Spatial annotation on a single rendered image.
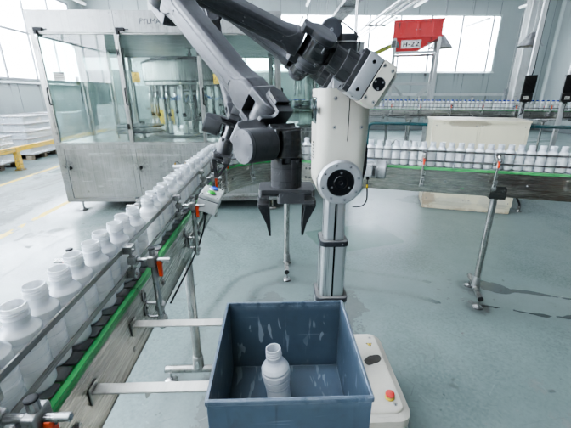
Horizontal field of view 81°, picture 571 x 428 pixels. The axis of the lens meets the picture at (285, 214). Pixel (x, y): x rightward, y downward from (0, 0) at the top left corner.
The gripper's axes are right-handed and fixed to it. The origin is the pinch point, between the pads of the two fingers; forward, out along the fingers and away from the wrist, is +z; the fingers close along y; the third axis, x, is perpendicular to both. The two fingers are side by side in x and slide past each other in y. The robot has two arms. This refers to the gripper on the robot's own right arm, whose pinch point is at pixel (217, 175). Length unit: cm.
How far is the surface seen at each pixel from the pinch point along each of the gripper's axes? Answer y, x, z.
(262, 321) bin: 51, 28, 21
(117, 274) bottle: 53, -11, 18
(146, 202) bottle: 23.7, -16.5, 9.6
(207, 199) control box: 4.0, -0.2, 9.0
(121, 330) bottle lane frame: 61, -5, 27
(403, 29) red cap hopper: -583, 201, -229
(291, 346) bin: 51, 38, 27
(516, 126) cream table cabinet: -280, 296, -102
